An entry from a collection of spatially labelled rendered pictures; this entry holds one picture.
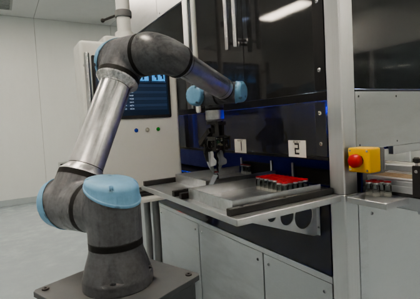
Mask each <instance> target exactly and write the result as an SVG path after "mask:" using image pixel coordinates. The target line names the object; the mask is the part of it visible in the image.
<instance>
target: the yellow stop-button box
mask: <svg viewBox="0 0 420 299"><path fill-rule="evenodd" d="M354 154H358V155H360V156H361V158H362V165H361V166H360V167H358V168H352V167H350V166H349V171H352V172H358V173H375V172H379V171H384V147H382V146H359V147H353V148H349V149H348V155H349V156H350V155H354Z"/></svg>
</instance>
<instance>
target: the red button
mask: <svg viewBox="0 0 420 299"><path fill-rule="evenodd" d="M347 162H348V165H349V166H350V167H352V168H358V167H360V166H361V165H362V163H363V160H362V158H361V156H360V155H358V154H354V155H350V156H349V158H348V159H347Z"/></svg>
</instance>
